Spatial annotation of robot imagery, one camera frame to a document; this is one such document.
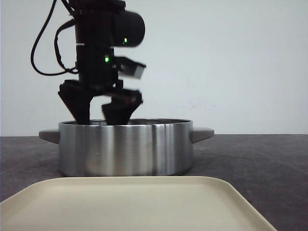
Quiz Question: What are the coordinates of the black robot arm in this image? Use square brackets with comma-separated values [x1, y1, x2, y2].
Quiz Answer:
[58, 0, 145, 125]

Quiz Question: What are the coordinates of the black cable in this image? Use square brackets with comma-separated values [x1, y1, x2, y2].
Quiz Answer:
[30, 0, 80, 77]

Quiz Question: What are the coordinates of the stainless steel steamer pot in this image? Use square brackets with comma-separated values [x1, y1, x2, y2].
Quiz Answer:
[38, 118, 215, 177]

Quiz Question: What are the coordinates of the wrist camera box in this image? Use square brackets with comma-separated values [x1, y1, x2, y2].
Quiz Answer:
[115, 56, 146, 79]

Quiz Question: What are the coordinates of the cream plastic tray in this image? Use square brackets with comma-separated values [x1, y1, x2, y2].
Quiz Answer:
[0, 176, 274, 231]

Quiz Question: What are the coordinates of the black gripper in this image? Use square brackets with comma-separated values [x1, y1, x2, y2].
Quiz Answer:
[58, 45, 143, 125]

